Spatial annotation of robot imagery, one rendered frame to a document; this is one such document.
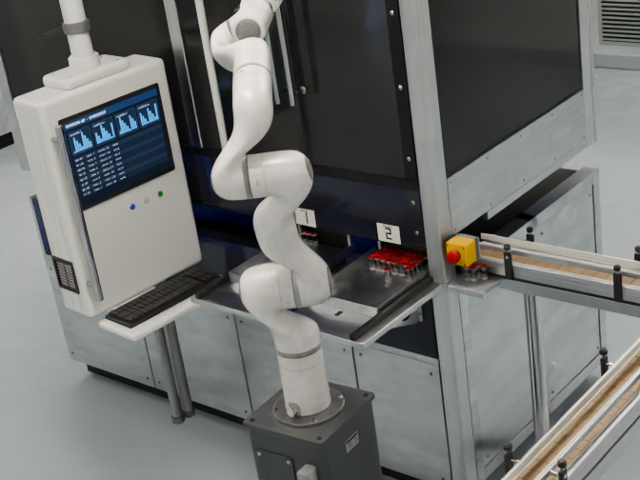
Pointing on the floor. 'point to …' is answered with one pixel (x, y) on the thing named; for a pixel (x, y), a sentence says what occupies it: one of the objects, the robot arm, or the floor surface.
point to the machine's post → (437, 231)
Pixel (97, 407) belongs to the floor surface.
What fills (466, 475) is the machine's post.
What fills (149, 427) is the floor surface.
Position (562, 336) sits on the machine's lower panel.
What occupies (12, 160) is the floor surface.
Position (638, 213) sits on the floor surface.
